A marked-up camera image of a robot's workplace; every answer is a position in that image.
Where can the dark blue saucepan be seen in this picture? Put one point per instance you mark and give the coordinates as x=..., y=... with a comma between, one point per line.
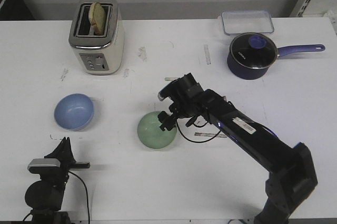
x=252, y=74

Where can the glass pot lid blue knob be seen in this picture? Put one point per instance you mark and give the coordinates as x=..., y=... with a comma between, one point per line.
x=253, y=51

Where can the clear plastic food container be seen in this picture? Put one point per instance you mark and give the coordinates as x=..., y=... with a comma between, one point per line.
x=237, y=22

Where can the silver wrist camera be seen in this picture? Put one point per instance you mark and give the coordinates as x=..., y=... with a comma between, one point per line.
x=43, y=165
x=171, y=90

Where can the light green bowl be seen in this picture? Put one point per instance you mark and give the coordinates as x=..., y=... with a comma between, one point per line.
x=151, y=135

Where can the light blue bowl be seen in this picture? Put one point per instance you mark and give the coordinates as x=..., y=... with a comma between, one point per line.
x=74, y=112

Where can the cream and steel toaster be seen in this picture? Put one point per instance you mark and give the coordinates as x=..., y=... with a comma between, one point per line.
x=98, y=54

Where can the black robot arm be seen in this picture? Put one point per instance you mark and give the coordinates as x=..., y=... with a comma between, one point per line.
x=45, y=197
x=292, y=175

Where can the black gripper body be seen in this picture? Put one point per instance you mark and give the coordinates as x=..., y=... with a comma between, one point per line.
x=184, y=109
x=58, y=173

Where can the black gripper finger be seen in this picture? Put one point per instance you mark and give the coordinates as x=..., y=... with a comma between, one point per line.
x=59, y=150
x=168, y=125
x=68, y=150
x=162, y=116

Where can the toasted bread slice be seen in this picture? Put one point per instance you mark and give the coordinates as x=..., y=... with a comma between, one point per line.
x=97, y=17

